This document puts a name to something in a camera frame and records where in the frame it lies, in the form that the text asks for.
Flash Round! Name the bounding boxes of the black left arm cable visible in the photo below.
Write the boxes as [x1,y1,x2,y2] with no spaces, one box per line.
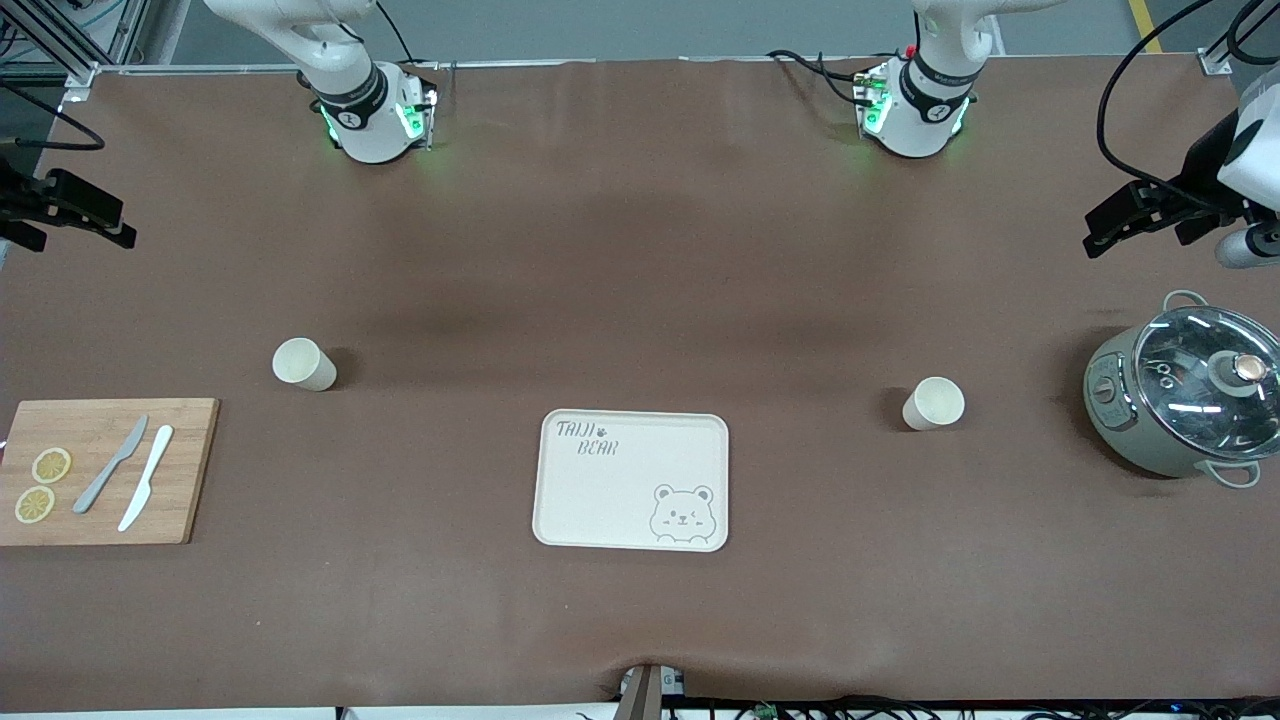
[1096,0,1280,196]

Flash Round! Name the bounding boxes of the aluminium frame profile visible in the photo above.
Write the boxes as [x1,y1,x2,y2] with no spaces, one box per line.
[1198,0,1280,77]
[0,0,151,103]

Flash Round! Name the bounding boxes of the grey plastic knife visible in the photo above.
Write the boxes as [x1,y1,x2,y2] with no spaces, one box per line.
[72,414,150,515]

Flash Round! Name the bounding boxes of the black base power cables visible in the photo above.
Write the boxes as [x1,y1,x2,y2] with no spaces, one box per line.
[766,48,876,107]

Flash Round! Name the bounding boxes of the metal table edge bracket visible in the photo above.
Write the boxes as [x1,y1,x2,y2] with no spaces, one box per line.
[618,662,687,720]

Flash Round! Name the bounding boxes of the white IKEA cup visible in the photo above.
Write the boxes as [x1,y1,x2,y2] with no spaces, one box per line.
[272,337,338,392]
[902,376,966,432]

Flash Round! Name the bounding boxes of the cream bear print tray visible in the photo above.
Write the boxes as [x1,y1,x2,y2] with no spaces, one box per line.
[532,409,730,553]

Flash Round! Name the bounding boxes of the glass pot lid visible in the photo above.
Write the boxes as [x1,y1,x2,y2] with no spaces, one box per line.
[1133,305,1280,461]

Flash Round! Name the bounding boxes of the grey pot with glass lid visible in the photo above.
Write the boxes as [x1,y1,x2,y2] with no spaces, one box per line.
[1083,290,1280,490]

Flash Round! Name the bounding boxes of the white plastic knife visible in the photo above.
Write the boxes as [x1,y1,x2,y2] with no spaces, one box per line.
[118,425,175,533]

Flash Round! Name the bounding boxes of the wooden cutting board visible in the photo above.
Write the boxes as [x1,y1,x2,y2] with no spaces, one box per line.
[0,398,221,547]

